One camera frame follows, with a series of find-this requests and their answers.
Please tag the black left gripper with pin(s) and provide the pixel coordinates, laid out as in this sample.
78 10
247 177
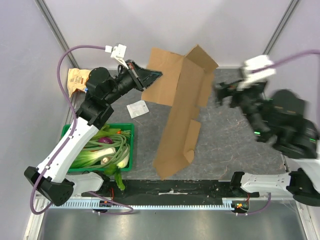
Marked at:
140 75

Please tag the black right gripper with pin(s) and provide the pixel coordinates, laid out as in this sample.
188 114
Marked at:
235 94

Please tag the brown cardboard box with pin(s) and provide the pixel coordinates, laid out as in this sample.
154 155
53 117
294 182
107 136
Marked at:
185 86

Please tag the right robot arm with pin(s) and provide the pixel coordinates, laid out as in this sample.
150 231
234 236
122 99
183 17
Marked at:
280 117

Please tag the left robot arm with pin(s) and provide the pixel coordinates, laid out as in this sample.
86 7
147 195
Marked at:
50 178

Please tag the white paper packet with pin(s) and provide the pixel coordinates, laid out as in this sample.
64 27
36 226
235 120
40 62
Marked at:
137 109

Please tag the beige chip bag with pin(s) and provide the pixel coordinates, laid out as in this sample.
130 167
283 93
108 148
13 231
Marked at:
76 80

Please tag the green long beans bundle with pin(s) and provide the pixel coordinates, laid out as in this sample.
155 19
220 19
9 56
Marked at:
120 139

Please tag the purple red onion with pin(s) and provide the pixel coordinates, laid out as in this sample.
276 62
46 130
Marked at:
105 140

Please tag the green plastic crate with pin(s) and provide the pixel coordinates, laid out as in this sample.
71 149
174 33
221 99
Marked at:
110 127

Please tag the green leafy lettuce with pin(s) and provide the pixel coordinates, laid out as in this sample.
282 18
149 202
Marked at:
115 171

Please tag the white green bok choy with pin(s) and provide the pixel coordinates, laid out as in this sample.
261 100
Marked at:
102 158

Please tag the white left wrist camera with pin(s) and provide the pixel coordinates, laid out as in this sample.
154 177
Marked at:
117 53

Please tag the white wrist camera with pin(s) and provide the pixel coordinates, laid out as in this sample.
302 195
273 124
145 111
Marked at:
255 70
117 53

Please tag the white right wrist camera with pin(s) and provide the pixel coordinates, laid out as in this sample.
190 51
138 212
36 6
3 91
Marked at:
255 70

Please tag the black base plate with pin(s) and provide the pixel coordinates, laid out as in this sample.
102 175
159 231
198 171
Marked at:
152 192

